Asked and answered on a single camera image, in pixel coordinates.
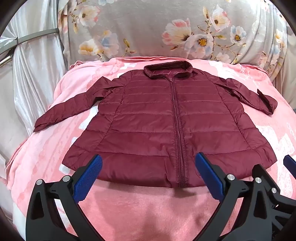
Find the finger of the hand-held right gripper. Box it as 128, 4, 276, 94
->
267, 185, 296, 223
283, 155, 296, 180

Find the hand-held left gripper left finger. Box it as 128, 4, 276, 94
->
26, 155, 109, 241

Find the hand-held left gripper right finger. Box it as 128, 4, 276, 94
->
195, 152, 279, 241

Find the maroon quilted jacket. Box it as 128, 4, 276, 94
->
33, 61, 278, 189

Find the pink printed blanket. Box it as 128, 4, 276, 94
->
6, 57, 296, 241

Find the beige cloth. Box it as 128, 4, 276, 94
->
274, 25, 296, 109

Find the white satin cloth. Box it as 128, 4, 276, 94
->
0, 0, 77, 186

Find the grey metal band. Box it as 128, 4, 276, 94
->
0, 29, 59, 55

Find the floral grey pillow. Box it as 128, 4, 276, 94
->
57, 0, 290, 79

